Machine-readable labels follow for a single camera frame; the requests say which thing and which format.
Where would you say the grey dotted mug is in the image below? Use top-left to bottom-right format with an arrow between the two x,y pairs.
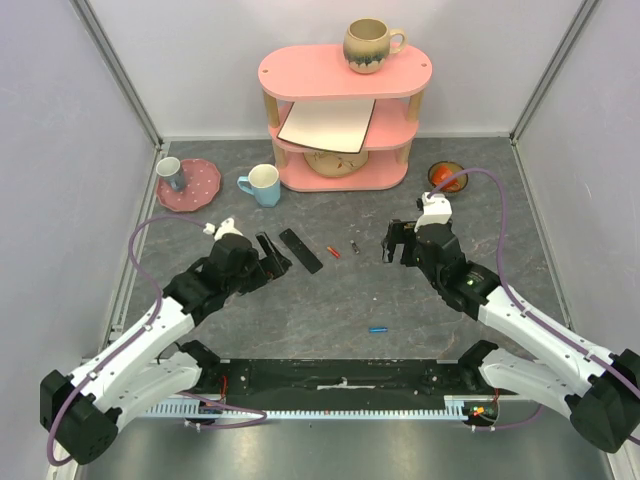
155,157 -> 187,192

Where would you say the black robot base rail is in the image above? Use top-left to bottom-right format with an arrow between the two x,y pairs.
191,340 -> 498,411

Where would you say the black remote control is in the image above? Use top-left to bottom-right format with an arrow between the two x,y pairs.
279,228 -> 323,274

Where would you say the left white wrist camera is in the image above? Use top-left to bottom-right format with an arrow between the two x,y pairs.
203,217 -> 243,241

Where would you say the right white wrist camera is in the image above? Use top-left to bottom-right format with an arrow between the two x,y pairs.
414,192 -> 452,232

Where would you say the light blue mug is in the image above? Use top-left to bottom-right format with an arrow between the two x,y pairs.
237,164 -> 281,207

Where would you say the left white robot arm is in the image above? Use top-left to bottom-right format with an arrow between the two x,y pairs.
39,229 -> 291,466

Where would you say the white cable duct strip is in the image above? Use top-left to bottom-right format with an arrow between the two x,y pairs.
141,395 -> 493,422

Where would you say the red orange AAA battery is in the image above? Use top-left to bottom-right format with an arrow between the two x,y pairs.
327,246 -> 341,259

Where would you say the beige painted bowl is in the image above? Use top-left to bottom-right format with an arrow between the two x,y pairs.
303,151 -> 369,178

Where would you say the white square plate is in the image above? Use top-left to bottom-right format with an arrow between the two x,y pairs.
277,99 -> 376,154

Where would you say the orange cup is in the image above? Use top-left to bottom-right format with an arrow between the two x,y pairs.
430,164 -> 463,193

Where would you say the beige ceramic mug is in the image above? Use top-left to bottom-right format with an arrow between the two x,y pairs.
343,18 -> 408,74

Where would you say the patterned small bowl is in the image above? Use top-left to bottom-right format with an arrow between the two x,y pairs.
427,161 -> 468,194

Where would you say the pink three-tier shelf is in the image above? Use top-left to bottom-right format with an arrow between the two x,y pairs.
258,45 -> 432,193

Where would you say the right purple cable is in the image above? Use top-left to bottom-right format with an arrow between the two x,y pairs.
428,168 -> 619,432

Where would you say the pink dotted plate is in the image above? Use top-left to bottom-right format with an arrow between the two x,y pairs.
155,159 -> 222,213

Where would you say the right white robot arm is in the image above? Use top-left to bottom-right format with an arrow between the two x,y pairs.
382,220 -> 639,453

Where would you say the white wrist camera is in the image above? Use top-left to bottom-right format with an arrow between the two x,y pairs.
414,192 -> 452,232
203,217 -> 243,241

